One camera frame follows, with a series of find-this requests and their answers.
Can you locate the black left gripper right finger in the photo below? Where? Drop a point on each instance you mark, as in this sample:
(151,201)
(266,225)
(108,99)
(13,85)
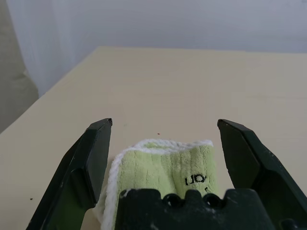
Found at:
(259,163)

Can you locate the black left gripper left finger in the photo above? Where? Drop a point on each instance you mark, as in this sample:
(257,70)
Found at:
(79,172)

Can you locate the light green folded towel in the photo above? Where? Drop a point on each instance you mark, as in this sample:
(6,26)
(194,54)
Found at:
(153,167)

